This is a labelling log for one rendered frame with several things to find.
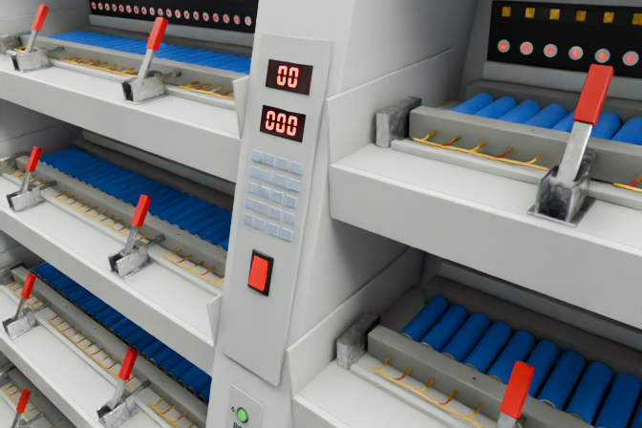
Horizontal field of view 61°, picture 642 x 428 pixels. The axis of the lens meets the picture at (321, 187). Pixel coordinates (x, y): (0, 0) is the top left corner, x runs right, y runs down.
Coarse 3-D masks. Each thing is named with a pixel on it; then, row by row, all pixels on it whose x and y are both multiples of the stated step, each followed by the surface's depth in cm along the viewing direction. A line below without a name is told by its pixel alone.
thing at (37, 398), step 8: (16, 368) 97; (16, 376) 95; (24, 376) 95; (16, 384) 95; (24, 384) 94; (32, 384) 93; (16, 392) 94; (32, 392) 92; (40, 392) 92; (16, 400) 92; (32, 400) 91; (40, 400) 90; (48, 400) 90; (32, 408) 90; (40, 408) 89; (48, 408) 89; (56, 408) 88; (48, 416) 87; (56, 416) 87; (64, 416) 87; (56, 424) 86; (64, 424) 85; (72, 424) 85
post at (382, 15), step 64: (320, 0) 40; (384, 0) 41; (448, 0) 48; (256, 64) 44; (384, 64) 43; (320, 128) 40; (320, 192) 41; (320, 256) 43; (384, 256) 51; (320, 320) 45; (256, 384) 47
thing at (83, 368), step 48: (0, 288) 91; (48, 288) 87; (0, 336) 81; (48, 336) 80; (96, 336) 76; (144, 336) 77; (48, 384) 72; (96, 384) 71; (144, 384) 68; (192, 384) 68
